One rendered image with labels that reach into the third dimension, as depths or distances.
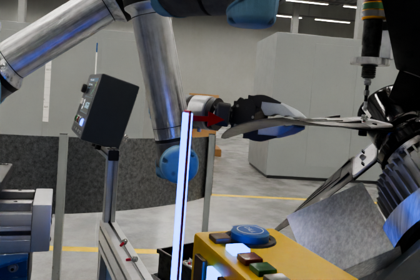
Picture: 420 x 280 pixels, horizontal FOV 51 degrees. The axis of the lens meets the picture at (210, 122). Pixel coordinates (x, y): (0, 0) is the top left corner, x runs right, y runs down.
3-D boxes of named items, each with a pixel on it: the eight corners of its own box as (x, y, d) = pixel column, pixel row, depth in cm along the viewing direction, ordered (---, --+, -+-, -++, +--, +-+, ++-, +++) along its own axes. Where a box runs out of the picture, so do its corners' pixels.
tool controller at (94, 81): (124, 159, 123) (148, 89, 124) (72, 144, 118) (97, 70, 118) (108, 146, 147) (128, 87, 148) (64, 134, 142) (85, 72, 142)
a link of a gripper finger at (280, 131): (312, 128, 89) (269, 121, 93) (302, 125, 83) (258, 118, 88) (309, 143, 89) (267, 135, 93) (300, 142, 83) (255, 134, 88)
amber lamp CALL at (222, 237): (231, 243, 44) (232, 237, 44) (215, 244, 43) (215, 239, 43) (224, 237, 46) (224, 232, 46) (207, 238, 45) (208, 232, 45)
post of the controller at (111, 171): (115, 222, 118) (119, 149, 117) (104, 222, 117) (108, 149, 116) (112, 219, 121) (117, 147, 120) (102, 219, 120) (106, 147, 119)
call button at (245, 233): (275, 249, 45) (277, 232, 45) (240, 252, 43) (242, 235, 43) (256, 237, 49) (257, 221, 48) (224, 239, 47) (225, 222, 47)
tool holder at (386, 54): (404, 67, 82) (409, 14, 81) (397, 64, 76) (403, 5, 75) (354, 66, 86) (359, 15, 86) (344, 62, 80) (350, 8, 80)
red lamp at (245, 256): (263, 265, 39) (264, 258, 39) (245, 266, 38) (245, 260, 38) (253, 257, 41) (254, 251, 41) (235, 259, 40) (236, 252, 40)
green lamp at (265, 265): (277, 275, 37) (277, 269, 37) (258, 278, 36) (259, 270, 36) (266, 267, 38) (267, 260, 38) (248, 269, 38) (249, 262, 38)
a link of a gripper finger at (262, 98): (284, 95, 87) (244, 95, 92) (281, 95, 86) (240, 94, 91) (282, 119, 87) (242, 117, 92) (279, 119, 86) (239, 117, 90)
